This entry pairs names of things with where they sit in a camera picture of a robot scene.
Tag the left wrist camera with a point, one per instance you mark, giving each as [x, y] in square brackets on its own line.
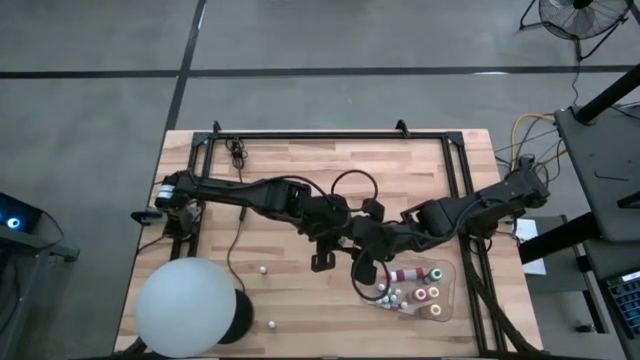
[322, 261]

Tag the grey equipment cart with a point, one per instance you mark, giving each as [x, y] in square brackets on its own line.
[40, 246]

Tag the black side table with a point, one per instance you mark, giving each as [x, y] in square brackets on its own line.
[600, 165]

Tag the white paper sheet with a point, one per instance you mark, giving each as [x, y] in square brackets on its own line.
[530, 235]

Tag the clear plastic bin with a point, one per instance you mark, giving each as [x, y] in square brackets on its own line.
[447, 300]

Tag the backlit keyboard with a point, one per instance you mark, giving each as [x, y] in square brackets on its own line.
[627, 300]

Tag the black lamp base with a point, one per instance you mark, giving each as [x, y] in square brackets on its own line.
[242, 317]

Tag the black stand pole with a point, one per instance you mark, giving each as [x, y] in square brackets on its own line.
[607, 95]

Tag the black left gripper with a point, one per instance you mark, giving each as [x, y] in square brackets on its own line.
[325, 222]

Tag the black floor fan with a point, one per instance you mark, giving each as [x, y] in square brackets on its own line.
[580, 20]

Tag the computer with blue light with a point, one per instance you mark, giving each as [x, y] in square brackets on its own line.
[15, 215]

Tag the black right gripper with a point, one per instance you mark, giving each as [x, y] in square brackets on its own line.
[390, 237]

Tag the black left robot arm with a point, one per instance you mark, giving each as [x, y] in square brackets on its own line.
[230, 192]

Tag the white globe lamp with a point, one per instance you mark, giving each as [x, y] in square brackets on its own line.
[185, 307]

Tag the red food coloring bottle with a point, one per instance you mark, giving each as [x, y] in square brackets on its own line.
[407, 275]
[419, 294]

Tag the black aluminium table frame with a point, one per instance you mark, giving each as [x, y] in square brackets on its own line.
[300, 135]

